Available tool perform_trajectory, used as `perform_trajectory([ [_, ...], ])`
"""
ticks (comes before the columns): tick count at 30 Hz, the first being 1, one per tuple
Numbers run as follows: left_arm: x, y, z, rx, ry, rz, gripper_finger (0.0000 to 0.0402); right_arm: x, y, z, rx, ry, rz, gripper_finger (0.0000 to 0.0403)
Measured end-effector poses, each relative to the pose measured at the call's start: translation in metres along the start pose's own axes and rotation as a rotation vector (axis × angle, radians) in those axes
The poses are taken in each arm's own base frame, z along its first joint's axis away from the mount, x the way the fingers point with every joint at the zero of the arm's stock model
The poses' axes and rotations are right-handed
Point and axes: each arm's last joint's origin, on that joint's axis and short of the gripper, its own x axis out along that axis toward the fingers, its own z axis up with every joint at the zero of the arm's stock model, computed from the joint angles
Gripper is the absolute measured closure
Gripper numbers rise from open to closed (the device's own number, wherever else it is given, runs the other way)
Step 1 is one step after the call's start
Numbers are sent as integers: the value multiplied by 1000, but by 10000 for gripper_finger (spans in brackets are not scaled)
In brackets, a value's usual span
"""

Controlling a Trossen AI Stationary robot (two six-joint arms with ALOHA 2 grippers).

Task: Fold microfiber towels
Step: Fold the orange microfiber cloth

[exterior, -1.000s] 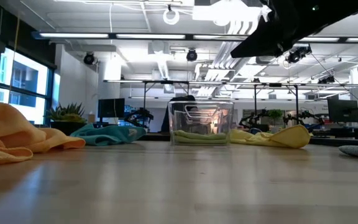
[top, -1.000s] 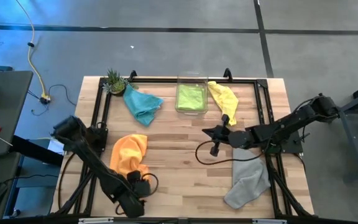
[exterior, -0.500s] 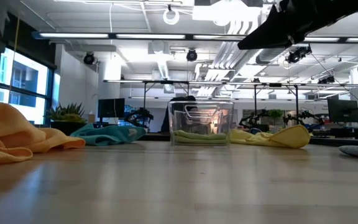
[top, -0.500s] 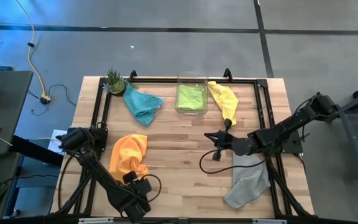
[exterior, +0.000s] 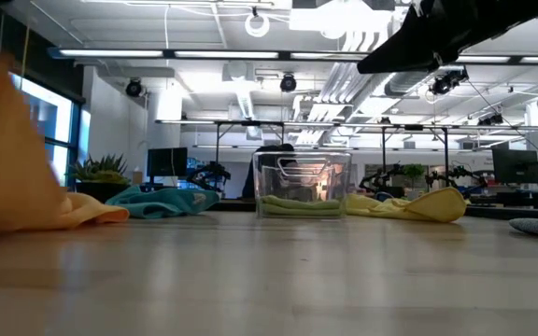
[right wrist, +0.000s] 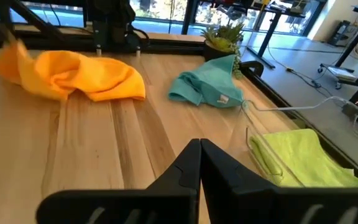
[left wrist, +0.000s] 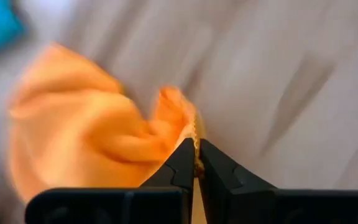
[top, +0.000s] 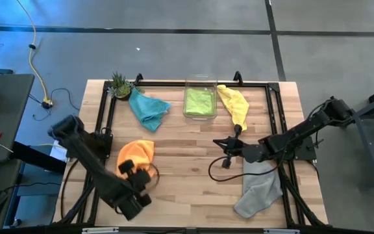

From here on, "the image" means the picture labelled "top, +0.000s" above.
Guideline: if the yellow microfiber towel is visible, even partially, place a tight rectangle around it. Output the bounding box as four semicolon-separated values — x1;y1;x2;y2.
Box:
216;84;250;132

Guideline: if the silver table bracket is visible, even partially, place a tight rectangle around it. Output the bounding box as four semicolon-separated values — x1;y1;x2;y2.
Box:
82;227;119;234
264;229;300;234

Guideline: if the potted succulent plant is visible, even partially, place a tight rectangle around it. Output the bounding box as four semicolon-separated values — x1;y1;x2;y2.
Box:
106;71;136;101

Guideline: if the black rectangular bar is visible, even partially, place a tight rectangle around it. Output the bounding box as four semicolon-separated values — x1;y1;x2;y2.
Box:
11;141;68;175

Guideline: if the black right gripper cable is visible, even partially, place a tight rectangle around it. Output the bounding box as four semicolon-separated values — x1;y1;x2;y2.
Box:
208;155;287;183

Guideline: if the yellow floor cable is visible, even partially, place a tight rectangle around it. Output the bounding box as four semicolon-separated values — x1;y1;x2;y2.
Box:
15;0;53;105

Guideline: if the teal microfiber towel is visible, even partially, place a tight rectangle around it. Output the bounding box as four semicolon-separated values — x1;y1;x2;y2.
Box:
128;87;172;133

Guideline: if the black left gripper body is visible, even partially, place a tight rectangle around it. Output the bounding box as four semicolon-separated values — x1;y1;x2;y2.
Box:
118;159;153;207

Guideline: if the clear plastic bin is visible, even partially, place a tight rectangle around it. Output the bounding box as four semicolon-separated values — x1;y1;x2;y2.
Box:
182;73;219;122

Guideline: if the dark low desk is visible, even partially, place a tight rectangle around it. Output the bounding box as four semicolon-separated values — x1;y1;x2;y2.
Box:
0;159;22;228

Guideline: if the grey microfiber towel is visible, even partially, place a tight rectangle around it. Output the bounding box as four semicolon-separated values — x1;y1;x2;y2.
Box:
233;159;284;219

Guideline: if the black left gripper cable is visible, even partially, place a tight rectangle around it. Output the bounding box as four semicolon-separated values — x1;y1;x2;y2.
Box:
146;163;161;192

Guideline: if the white paper sheet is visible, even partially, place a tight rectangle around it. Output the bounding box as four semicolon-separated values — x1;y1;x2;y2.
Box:
49;139;68;162

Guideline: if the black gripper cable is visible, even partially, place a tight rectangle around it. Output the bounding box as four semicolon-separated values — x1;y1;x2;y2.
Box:
208;155;287;183
146;163;161;192

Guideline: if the black aluminium table frame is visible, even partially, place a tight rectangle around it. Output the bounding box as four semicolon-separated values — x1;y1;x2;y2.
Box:
55;71;327;228

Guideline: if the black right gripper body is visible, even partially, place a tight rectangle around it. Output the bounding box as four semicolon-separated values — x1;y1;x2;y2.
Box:
222;123;249;169

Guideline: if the orange microfiber towel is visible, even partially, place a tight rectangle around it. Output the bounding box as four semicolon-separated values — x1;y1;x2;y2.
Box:
115;139;155;180

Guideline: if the grey side desk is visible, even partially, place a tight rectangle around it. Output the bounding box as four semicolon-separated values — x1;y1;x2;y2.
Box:
0;73;35;163

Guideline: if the green microfiber towel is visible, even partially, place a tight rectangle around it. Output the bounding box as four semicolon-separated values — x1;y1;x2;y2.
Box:
184;87;216;117

